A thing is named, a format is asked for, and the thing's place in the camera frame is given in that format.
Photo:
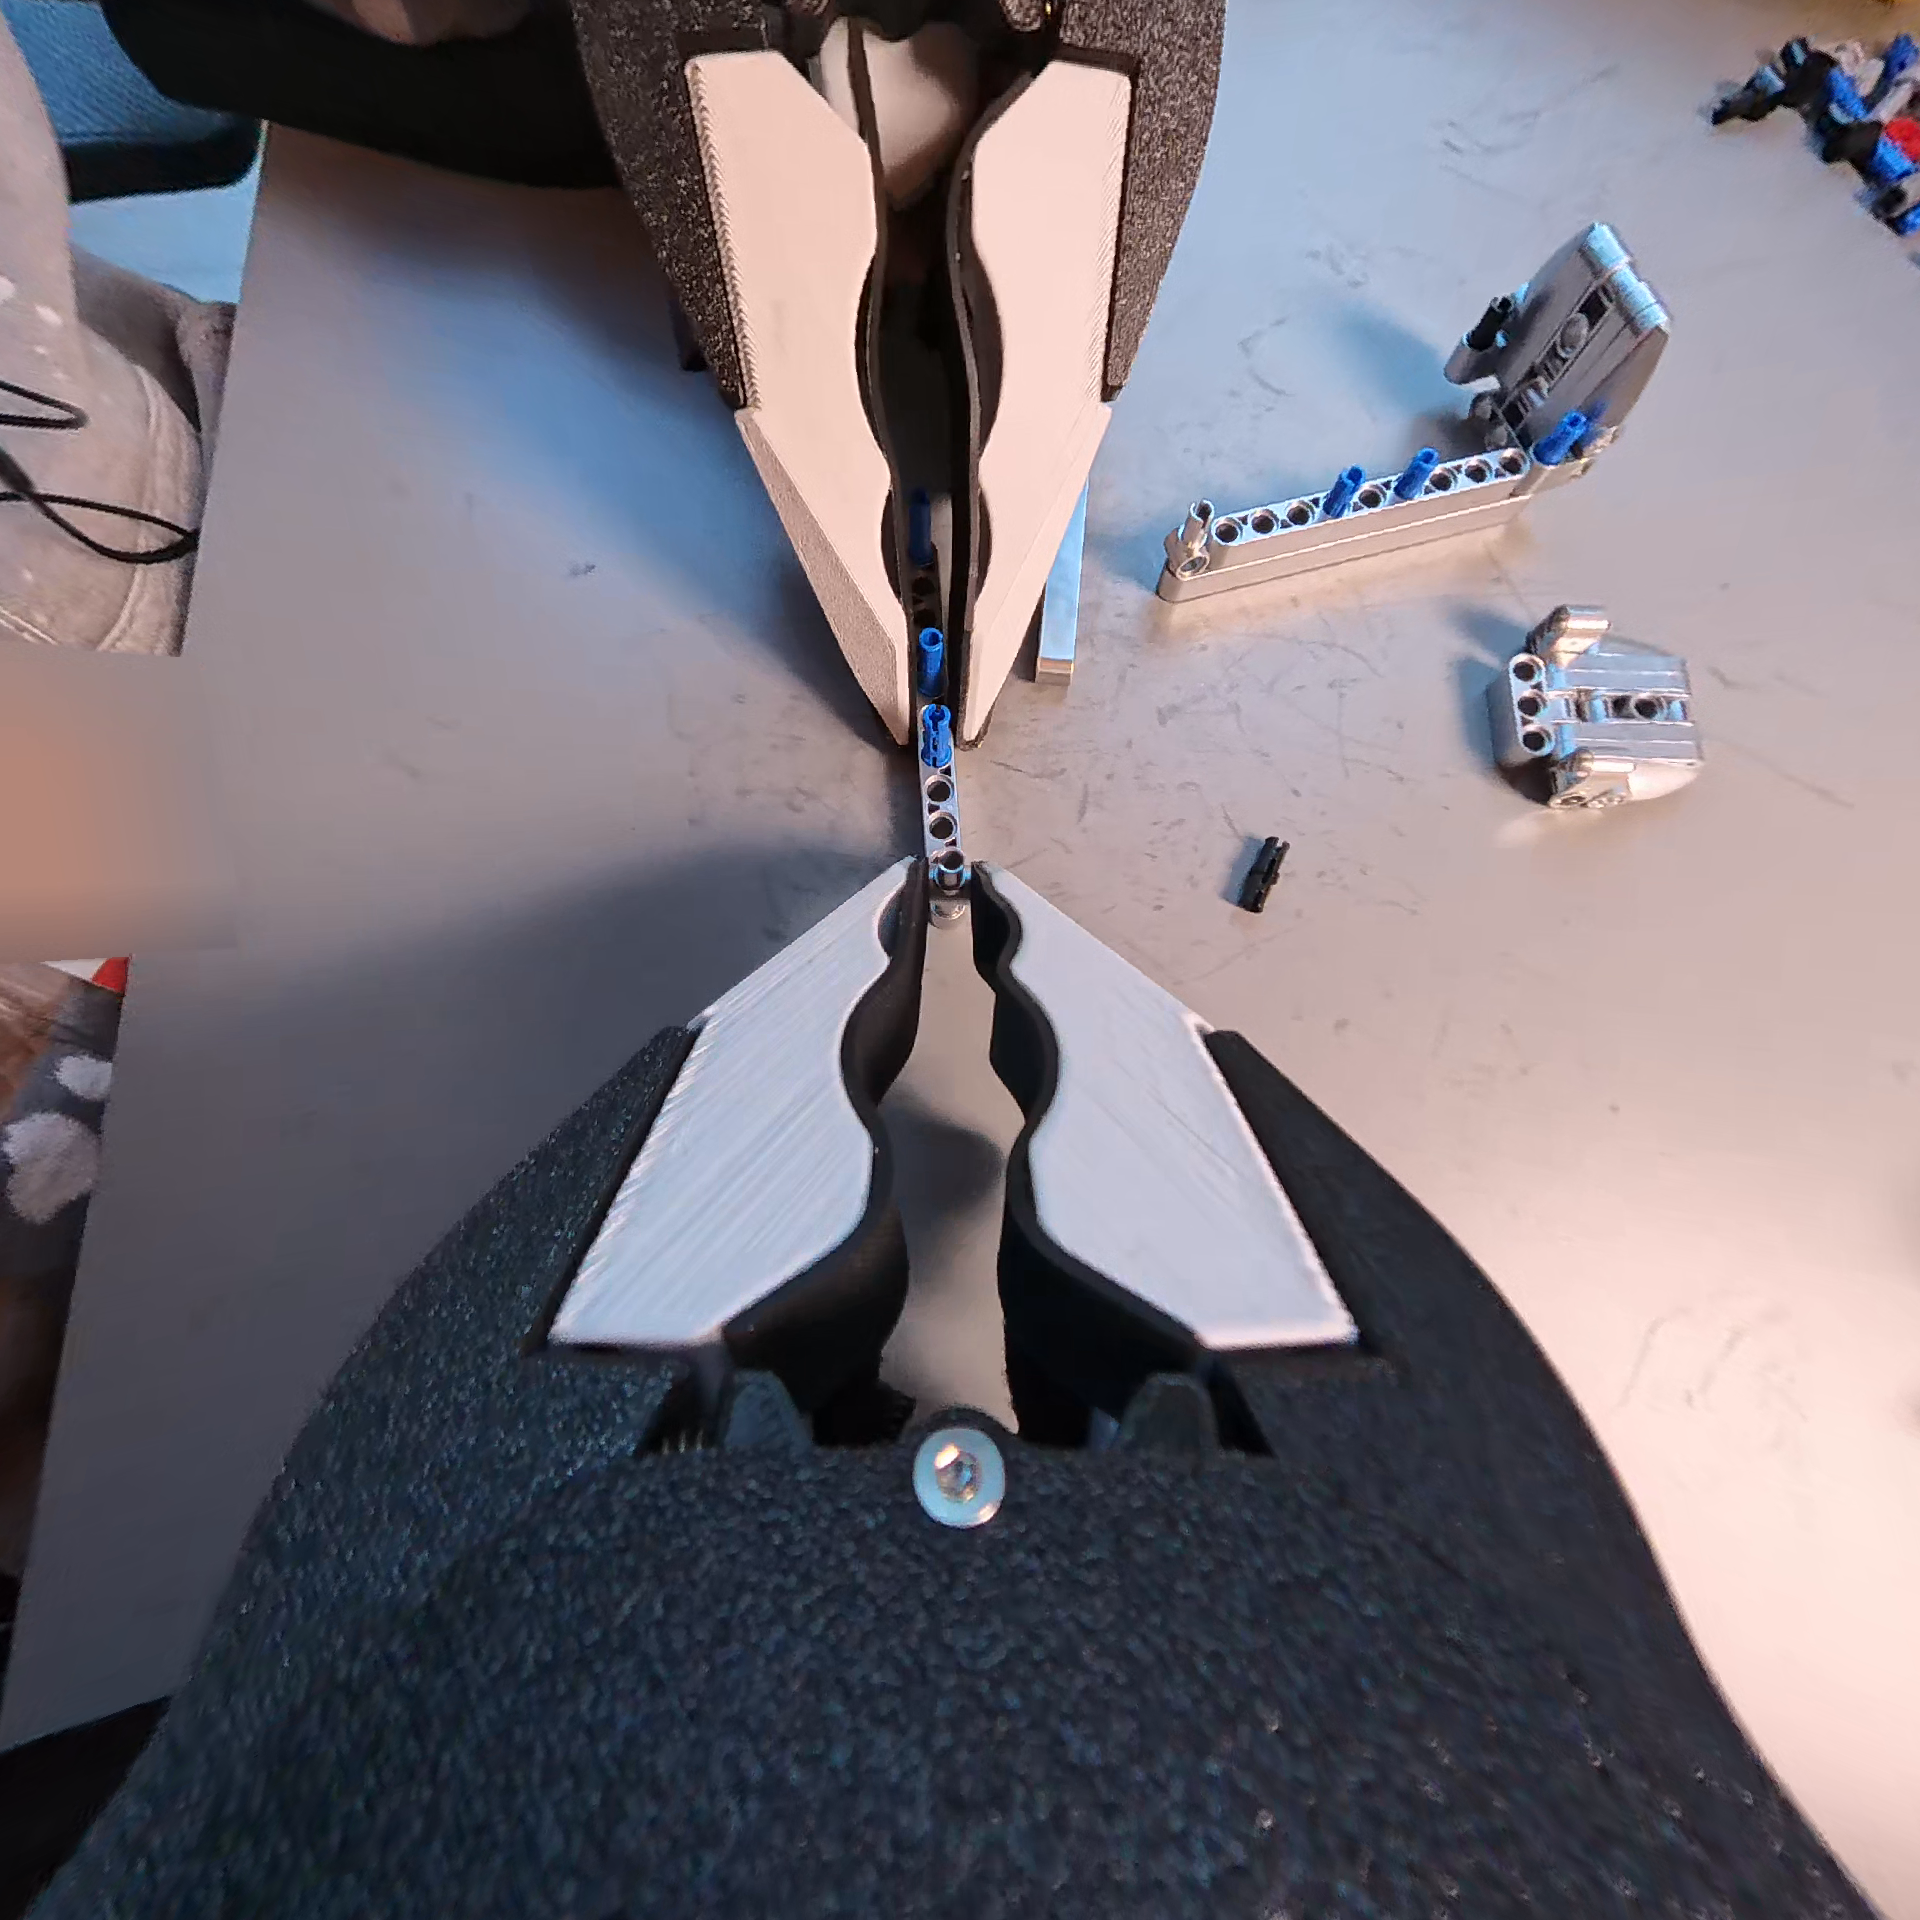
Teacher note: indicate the grey desk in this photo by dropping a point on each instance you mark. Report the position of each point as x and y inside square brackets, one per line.
[1500, 1126]

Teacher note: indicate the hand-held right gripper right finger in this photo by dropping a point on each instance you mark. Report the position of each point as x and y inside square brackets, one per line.
[1156, 1185]

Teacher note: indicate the small grey connector pin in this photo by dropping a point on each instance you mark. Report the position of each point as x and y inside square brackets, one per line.
[946, 898]

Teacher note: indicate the long grey beam panel assembly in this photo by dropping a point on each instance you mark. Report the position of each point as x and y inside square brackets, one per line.
[1349, 533]

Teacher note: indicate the grey beam with blue pins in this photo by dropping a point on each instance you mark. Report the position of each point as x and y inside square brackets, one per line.
[1060, 630]

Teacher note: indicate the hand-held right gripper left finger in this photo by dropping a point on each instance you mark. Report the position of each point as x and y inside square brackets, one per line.
[734, 1171]

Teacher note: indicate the grey holed beam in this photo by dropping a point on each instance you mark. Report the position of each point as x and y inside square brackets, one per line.
[940, 787]

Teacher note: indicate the pile of colourful toy pieces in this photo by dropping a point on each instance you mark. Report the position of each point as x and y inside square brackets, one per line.
[1846, 121]

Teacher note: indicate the small black toy pin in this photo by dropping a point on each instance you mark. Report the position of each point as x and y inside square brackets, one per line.
[1263, 874]

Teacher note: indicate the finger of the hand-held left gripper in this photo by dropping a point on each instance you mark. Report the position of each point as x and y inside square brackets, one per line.
[1051, 301]
[796, 301]

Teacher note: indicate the silver curved toy panel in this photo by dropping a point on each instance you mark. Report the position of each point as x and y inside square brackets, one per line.
[1605, 714]

